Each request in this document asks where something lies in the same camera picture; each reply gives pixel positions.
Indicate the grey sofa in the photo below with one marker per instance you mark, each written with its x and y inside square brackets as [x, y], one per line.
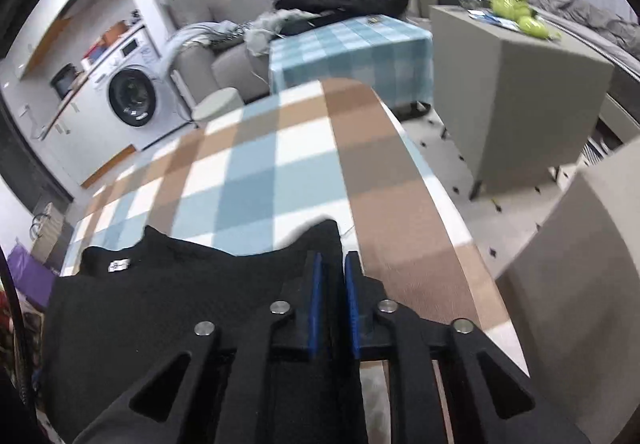
[230, 69]

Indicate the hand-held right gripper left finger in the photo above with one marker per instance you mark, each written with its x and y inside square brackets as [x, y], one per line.
[315, 309]

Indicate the black cooking pot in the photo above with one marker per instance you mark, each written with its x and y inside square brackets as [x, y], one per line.
[64, 81]

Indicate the white base cabinet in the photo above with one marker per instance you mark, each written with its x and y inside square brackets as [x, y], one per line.
[75, 139]

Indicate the teal checkered tablecloth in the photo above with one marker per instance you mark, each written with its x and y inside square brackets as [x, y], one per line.
[350, 54]

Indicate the brown blue checkered tablecloth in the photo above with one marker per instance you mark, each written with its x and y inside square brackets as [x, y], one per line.
[280, 174]

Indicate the purple bag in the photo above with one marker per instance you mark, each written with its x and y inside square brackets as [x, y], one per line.
[30, 269]

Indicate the light blue blanket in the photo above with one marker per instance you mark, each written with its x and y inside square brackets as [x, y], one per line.
[195, 34]

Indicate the grey cube ottoman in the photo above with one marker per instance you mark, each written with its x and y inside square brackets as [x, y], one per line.
[515, 89]

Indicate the white washing machine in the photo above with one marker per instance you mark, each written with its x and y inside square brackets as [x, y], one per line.
[165, 124]

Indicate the round pale stool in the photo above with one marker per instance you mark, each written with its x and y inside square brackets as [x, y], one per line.
[217, 104]

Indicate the grey bed blanket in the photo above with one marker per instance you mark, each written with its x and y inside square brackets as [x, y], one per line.
[590, 14]

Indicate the white wall cabinets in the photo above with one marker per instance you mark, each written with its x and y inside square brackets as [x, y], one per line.
[47, 31]

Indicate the woven laundry basket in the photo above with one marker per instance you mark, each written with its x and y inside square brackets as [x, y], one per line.
[50, 234]

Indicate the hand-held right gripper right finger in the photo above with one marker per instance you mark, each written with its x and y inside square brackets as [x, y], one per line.
[352, 309]

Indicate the black door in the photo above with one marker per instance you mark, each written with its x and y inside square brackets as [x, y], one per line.
[25, 159]

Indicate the black knit sweater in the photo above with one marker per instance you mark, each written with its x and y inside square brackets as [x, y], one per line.
[150, 304]

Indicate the grey clothes pile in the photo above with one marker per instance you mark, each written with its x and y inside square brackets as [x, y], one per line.
[260, 31]

